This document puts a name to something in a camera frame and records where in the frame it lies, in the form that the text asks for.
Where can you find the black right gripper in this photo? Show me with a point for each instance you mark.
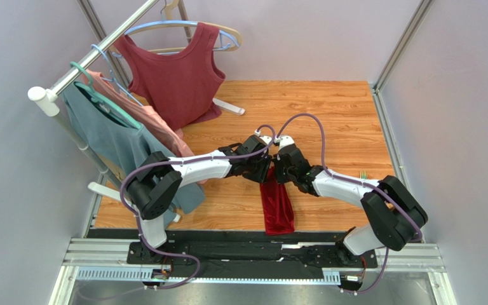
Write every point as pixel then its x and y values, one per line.
pixel 284 169

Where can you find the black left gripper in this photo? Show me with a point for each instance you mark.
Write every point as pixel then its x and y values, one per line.
pixel 260 177

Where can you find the red cloth napkin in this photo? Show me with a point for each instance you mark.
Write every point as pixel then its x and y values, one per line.
pixel 276 206

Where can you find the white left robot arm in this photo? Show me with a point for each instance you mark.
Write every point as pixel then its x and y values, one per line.
pixel 149 190

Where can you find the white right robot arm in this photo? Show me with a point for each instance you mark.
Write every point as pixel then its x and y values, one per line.
pixel 394 215

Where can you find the pink hanging shirt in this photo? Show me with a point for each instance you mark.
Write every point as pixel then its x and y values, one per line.
pixel 145 115

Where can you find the maroon tank top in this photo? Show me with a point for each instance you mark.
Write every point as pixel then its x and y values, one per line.
pixel 181 93

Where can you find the light blue clothes hanger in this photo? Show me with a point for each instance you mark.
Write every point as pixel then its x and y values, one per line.
pixel 125 47

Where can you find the grey-blue hanging shirt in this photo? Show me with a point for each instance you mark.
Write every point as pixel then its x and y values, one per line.
pixel 125 147

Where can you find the teal clothes hanger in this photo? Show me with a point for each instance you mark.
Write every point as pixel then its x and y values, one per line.
pixel 113 111

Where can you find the wooden clothes hanger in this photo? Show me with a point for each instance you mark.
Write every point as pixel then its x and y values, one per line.
pixel 211 37

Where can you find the white clothes rack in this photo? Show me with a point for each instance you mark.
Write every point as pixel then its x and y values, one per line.
pixel 46 98

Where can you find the blue wire clothes hanger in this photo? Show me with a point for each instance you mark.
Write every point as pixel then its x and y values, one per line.
pixel 113 78

